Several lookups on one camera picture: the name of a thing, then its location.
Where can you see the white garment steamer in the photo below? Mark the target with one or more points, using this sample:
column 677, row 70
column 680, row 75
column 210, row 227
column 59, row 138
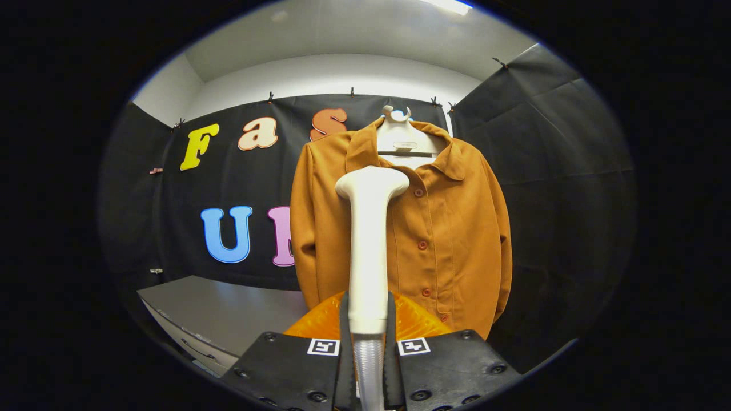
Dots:
column 368, row 251

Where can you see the row of black clips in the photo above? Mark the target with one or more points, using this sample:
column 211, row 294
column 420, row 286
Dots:
column 352, row 92

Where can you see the long ceiling light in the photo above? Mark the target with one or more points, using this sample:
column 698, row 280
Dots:
column 451, row 5

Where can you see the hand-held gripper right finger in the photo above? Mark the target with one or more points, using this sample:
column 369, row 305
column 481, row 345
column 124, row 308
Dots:
column 390, row 371

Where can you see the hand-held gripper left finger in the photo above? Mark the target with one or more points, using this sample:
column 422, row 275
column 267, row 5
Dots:
column 345, row 371

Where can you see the orange button-up shirt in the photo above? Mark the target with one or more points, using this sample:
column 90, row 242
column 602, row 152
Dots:
column 457, row 245

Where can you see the white clothes hanger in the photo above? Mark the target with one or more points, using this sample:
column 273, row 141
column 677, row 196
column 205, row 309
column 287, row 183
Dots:
column 402, row 137

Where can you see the grey cabinet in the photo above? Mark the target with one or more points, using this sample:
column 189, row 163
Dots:
column 228, row 308

